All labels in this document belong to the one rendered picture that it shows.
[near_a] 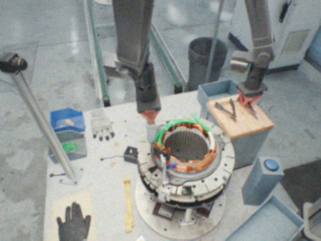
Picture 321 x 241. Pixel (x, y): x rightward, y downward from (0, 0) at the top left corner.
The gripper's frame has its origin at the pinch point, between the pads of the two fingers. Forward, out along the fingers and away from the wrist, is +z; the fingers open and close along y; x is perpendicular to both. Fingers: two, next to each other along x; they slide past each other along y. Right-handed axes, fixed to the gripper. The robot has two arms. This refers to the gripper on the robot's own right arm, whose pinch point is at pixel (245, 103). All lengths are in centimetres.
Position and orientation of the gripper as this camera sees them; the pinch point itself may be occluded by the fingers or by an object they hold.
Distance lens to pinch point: 100.6
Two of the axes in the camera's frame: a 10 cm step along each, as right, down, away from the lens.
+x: 3.2, 7.0, -6.4
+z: 0.1, 6.7, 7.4
